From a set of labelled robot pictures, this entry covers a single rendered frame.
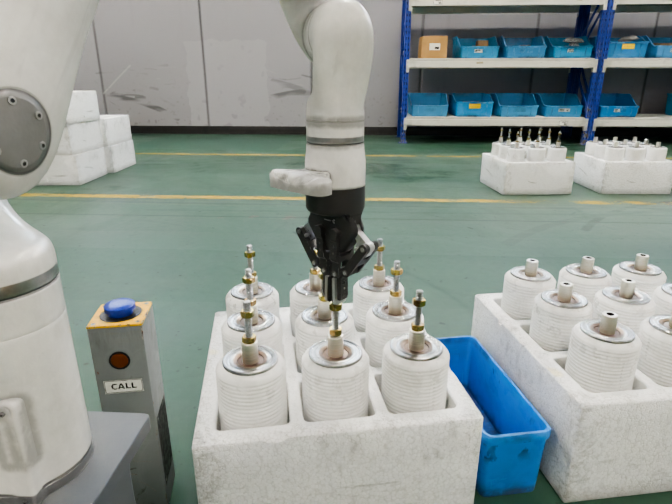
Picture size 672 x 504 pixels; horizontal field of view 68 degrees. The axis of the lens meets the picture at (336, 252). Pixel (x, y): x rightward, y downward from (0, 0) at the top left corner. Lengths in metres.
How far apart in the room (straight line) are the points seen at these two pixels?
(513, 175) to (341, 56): 2.42
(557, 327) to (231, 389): 0.55
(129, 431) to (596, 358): 0.64
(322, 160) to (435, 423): 0.38
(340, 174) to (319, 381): 0.28
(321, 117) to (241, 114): 5.44
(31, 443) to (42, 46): 0.29
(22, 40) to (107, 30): 6.11
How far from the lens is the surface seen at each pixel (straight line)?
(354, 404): 0.71
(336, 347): 0.70
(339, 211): 0.60
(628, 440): 0.90
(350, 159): 0.59
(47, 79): 0.41
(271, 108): 5.94
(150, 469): 0.84
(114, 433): 0.54
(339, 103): 0.58
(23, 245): 0.43
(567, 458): 0.88
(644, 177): 3.28
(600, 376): 0.86
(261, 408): 0.70
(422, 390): 0.72
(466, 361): 1.09
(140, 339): 0.72
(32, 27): 0.41
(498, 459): 0.85
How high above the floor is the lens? 0.62
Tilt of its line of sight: 19 degrees down
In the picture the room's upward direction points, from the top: straight up
